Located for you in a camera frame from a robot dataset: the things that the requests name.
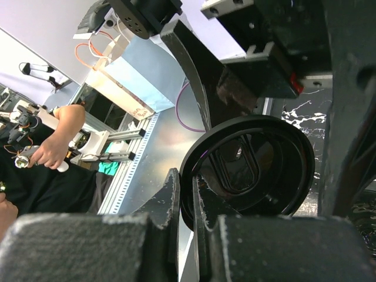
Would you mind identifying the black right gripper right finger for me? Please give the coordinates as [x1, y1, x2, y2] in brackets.
[192, 176, 375, 281]

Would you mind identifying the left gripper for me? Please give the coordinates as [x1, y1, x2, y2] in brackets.
[160, 0, 333, 130]

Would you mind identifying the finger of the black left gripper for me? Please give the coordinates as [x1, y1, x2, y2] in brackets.
[318, 1, 375, 216]

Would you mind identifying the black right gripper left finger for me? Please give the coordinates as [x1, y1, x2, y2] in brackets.
[1, 168, 180, 281]

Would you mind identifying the single black lid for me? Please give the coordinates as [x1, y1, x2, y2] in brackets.
[180, 115, 315, 229]

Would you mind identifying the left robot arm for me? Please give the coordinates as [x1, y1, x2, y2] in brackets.
[110, 1, 375, 221]

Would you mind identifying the person forearm and hand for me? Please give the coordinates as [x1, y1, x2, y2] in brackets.
[28, 105, 85, 170]

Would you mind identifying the white blue paper bag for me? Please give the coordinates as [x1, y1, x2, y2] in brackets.
[85, 36, 186, 120]

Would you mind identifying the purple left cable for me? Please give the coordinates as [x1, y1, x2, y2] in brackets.
[175, 82, 206, 133]

